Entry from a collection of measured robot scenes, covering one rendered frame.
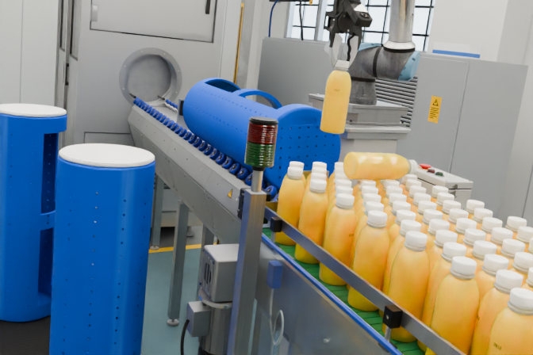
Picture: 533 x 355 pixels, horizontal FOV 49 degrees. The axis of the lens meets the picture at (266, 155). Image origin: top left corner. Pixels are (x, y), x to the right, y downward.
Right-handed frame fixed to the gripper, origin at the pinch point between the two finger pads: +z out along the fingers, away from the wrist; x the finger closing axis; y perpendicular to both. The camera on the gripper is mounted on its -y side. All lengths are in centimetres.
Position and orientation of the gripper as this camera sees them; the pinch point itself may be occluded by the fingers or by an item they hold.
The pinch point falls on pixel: (342, 62)
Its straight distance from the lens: 165.3
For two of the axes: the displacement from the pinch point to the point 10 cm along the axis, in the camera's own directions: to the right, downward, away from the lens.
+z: -1.2, 9.7, 1.9
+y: -4.0, -2.3, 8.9
